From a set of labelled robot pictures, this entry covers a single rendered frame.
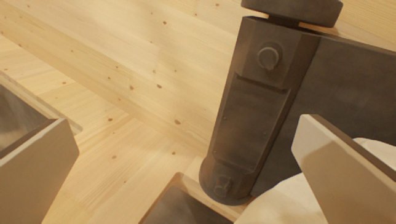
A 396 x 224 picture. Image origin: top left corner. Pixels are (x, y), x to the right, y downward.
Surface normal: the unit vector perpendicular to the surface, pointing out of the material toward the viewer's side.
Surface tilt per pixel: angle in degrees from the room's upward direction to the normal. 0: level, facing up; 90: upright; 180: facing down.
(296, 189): 90
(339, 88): 0
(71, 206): 90
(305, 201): 90
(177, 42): 0
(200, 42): 0
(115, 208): 90
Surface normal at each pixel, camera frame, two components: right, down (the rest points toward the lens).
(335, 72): -0.40, 0.41
